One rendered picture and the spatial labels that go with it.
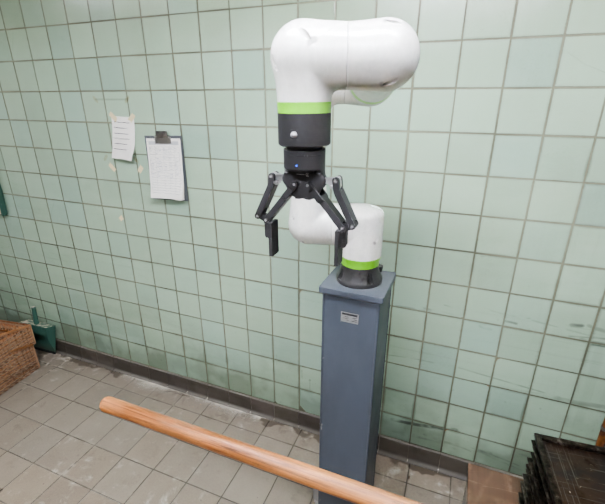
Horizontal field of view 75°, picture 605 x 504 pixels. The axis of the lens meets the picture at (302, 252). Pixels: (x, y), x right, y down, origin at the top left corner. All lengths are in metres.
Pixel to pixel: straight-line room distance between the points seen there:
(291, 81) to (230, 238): 1.45
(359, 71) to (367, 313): 0.78
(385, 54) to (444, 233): 1.14
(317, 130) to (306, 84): 0.07
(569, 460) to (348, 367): 0.64
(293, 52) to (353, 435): 1.27
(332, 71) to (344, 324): 0.84
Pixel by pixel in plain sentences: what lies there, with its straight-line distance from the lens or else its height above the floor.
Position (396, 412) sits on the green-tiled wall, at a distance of 2.21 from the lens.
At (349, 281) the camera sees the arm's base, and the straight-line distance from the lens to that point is 1.25.
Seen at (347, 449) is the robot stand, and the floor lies 0.56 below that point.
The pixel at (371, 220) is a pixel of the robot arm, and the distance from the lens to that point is 1.18.
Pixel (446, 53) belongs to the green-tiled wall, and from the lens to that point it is 1.64.
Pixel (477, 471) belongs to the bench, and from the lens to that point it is 1.64.
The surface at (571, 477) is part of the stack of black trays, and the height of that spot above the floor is 0.85.
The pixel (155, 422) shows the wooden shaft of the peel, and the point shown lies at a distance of 0.83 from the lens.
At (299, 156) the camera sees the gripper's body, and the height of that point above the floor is 1.66.
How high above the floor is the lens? 1.75
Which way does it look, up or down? 21 degrees down
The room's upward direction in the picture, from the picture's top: straight up
